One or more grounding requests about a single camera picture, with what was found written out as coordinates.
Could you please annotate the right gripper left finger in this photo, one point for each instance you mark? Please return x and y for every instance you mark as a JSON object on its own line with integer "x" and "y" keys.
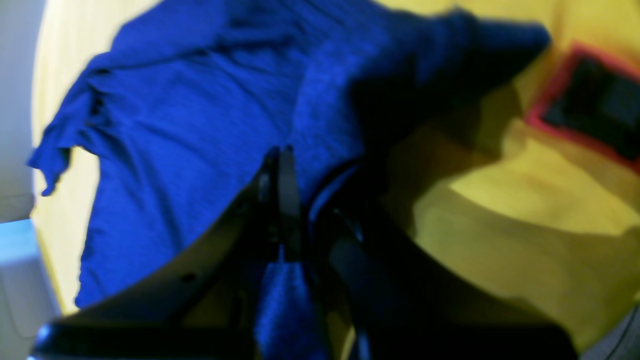
{"x": 202, "y": 305}

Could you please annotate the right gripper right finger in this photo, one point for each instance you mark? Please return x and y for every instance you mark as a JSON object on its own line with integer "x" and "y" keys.
{"x": 397, "y": 295}

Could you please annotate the navy blue long-sleeve shirt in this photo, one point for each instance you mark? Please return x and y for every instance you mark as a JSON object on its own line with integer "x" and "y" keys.
{"x": 193, "y": 94}

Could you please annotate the cardboard box bottom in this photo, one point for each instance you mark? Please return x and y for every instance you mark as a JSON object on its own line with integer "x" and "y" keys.
{"x": 27, "y": 298}

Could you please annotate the yellow table cloth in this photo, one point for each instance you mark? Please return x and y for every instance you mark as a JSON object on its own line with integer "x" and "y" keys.
{"x": 526, "y": 215}

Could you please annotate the red black clamp top left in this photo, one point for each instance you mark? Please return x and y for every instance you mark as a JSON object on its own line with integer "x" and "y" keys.
{"x": 592, "y": 100}

